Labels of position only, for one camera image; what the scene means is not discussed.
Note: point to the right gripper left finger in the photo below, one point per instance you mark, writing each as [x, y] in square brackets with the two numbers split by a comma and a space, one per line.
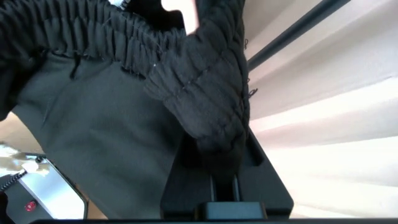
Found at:
[183, 189]

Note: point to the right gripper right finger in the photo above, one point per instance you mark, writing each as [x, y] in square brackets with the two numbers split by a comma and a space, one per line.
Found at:
[267, 186]

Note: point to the black garment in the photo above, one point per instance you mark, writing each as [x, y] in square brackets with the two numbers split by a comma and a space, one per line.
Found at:
[109, 124]

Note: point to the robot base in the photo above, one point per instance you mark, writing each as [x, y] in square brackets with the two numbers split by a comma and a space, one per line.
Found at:
[56, 193]

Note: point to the black clothes rack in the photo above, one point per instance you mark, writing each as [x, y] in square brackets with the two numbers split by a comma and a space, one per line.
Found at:
[295, 30]

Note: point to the beige curtain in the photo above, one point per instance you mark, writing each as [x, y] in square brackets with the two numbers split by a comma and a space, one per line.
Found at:
[326, 109]

